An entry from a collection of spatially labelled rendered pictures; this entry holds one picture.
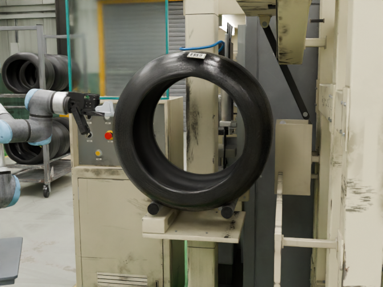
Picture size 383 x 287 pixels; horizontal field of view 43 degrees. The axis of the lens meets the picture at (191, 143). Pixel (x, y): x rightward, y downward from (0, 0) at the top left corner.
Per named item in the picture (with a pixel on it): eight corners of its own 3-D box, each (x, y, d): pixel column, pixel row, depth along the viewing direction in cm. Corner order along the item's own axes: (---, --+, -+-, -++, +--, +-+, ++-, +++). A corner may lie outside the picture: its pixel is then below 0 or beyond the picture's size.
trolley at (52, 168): (49, 174, 687) (42, 34, 659) (92, 175, 677) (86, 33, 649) (-3, 197, 557) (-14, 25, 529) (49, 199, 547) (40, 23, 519)
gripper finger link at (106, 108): (117, 102, 186) (94, 99, 188) (116, 118, 187) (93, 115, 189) (120, 102, 189) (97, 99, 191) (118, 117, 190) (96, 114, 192)
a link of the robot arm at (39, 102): (33, 111, 202) (35, 86, 200) (62, 114, 200) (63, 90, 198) (21, 113, 193) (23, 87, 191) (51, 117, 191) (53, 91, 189)
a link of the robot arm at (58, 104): (51, 114, 191) (62, 113, 200) (63, 116, 190) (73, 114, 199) (53, 91, 189) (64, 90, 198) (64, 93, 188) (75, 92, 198)
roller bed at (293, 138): (274, 183, 224) (276, 119, 220) (308, 184, 222) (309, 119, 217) (274, 194, 205) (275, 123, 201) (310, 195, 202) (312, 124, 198)
